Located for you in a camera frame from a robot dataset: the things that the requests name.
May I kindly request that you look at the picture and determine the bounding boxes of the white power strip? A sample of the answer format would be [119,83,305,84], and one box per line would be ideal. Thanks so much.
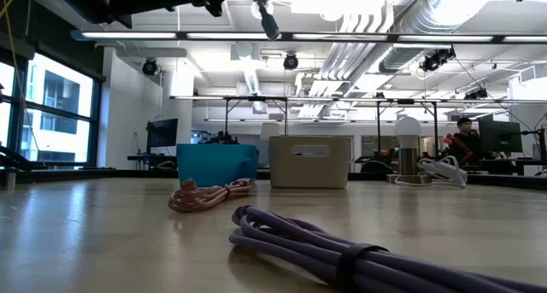
[417,155,469,188]

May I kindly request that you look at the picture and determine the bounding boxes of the table lamp with round bulb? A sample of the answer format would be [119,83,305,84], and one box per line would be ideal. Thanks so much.
[386,116,432,185]

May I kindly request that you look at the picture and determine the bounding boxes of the purple USB cable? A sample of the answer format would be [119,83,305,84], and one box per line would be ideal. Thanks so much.
[228,205,547,293]

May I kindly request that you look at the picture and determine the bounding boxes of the small black monitor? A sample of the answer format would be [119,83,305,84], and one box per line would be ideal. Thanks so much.
[146,118,179,155]

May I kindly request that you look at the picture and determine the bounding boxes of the pale plastic bin with handle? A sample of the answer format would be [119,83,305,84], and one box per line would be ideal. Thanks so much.
[268,135,352,190]

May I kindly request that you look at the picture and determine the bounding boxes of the pink USB cable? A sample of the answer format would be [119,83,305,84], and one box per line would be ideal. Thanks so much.
[168,178,254,214]

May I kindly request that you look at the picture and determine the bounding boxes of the overhead light bar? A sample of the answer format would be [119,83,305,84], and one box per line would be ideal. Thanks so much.
[70,29,547,45]

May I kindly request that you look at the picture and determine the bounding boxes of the large black monitor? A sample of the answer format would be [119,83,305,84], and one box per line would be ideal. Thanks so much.
[478,120,523,154]

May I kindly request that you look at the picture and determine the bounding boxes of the silver ventilation duct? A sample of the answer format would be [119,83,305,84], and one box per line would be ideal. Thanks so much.
[378,0,497,74]

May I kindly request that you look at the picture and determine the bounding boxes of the black aluminium table frame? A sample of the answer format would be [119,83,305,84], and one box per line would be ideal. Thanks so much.
[0,167,547,191]

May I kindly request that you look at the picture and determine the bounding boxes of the red desk lamp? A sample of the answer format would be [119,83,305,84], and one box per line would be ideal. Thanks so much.
[442,132,474,165]

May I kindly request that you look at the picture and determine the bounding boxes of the teal plastic bin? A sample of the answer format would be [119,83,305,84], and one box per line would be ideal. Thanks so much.
[176,143,261,188]

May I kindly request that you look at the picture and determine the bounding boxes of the seated person facing camera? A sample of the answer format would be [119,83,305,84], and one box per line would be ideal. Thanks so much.
[444,116,482,166]

